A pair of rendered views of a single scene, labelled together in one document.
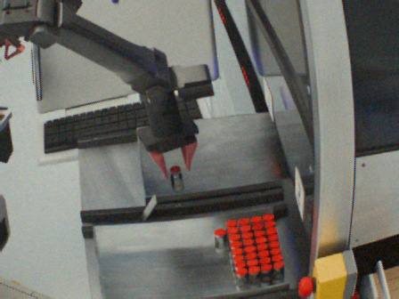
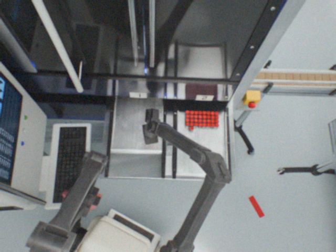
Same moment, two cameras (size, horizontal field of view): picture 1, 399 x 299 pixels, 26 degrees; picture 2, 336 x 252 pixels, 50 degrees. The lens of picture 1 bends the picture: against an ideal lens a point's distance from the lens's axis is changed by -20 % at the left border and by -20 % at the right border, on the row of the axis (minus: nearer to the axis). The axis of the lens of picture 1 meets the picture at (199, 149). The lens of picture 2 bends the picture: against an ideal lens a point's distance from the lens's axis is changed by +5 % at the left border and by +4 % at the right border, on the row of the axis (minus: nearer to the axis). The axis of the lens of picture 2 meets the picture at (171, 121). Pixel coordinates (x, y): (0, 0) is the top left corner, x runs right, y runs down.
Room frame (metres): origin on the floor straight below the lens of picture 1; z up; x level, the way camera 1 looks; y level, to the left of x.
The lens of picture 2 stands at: (1.61, 0.56, 2.63)
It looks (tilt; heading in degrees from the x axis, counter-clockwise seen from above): 70 degrees down; 265
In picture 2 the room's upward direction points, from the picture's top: 10 degrees clockwise
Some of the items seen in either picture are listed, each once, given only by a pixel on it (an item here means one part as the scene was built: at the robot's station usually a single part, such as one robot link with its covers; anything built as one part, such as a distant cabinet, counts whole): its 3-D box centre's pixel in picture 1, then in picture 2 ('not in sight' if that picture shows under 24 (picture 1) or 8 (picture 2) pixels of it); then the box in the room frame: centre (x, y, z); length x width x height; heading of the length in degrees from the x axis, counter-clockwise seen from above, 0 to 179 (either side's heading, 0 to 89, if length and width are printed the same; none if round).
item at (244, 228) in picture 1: (248, 254); (201, 122); (1.40, -0.07, 0.90); 0.18 x 0.02 x 0.05; 3
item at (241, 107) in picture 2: not in sight; (247, 98); (1.14, -0.25, 0.87); 0.14 x 0.13 x 0.02; 93
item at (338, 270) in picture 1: (332, 279); (251, 96); (1.15, -0.21, 0.99); 0.08 x 0.07 x 0.07; 93
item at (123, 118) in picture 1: (114, 122); (70, 162); (2.06, 0.19, 0.82); 0.40 x 0.14 x 0.02; 96
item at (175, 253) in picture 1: (188, 265); (201, 142); (1.39, 0.04, 0.90); 0.34 x 0.26 x 0.04; 93
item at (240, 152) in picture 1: (228, 157); (138, 119); (1.74, -0.05, 0.90); 0.34 x 0.26 x 0.04; 93
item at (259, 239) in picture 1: (261, 252); (201, 118); (1.40, -0.09, 0.90); 0.18 x 0.02 x 0.05; 3
